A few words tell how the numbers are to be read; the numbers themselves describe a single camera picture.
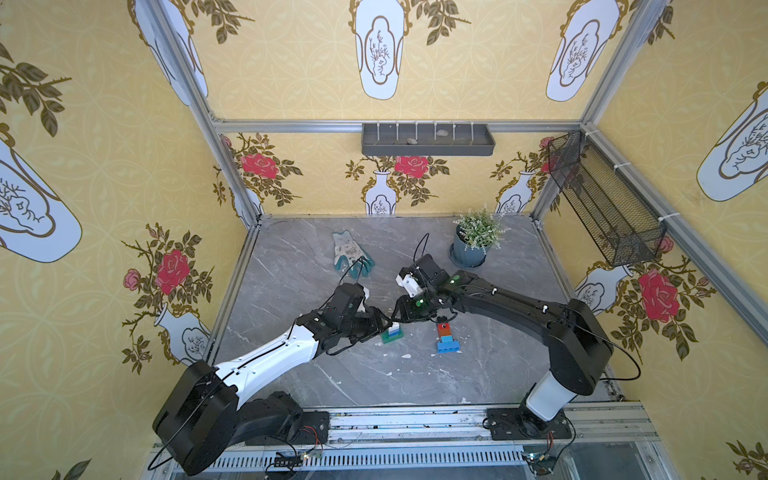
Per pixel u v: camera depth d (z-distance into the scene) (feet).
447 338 2.87
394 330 2.70
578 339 1.62
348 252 3.53
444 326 2.90
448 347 2.81
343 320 2.10
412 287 2.51
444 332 2.94
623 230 2.74
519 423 2.10
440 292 2.12
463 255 3.32
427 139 3.05
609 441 2.49
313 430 2.39
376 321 2.35
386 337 2.85
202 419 1.31
